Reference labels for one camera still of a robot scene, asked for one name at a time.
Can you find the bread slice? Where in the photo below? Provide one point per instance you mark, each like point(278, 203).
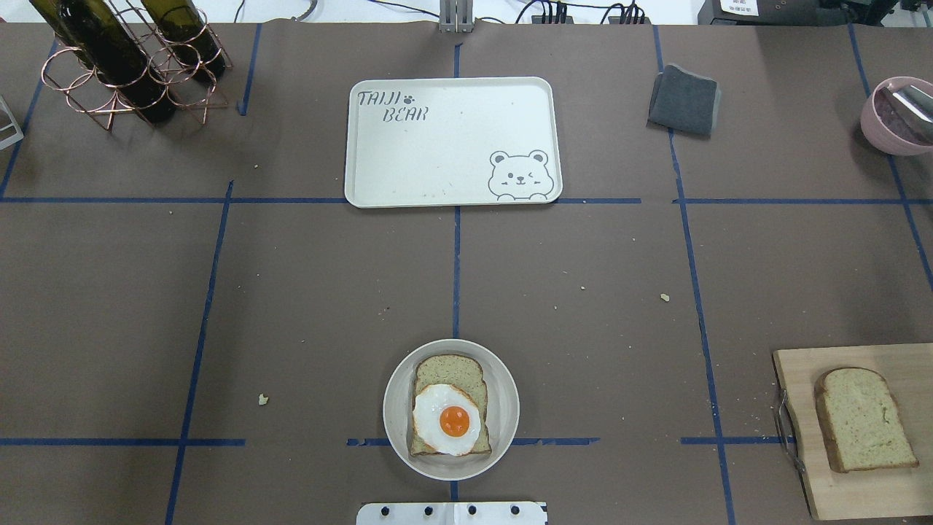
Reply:
point(460, 371)
point(860, 422)

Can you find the white round plate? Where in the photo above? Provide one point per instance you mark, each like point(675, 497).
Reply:
point(502, 416)

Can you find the fried egg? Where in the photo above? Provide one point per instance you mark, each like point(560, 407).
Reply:
point(447, 420)

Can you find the white bear serving tray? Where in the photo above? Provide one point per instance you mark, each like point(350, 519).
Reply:
point(452, 142)

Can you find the folded grey cloth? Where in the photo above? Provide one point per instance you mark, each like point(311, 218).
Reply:
point(684, 101)

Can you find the pink bowl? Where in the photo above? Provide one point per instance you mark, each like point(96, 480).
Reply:
point(886, 130)

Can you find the dark green wine bottle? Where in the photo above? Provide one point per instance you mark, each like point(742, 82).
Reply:
point(103, 45)

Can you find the metal scoop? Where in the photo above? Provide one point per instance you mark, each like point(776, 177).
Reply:
point(912, 105)

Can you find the wooden cutting board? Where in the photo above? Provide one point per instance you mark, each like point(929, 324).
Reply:
point(883, 493)

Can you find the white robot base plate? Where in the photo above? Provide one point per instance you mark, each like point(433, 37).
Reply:
point(520, 512)

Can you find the copper wire bottle rack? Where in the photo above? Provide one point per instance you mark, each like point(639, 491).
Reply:
point(86, 94)

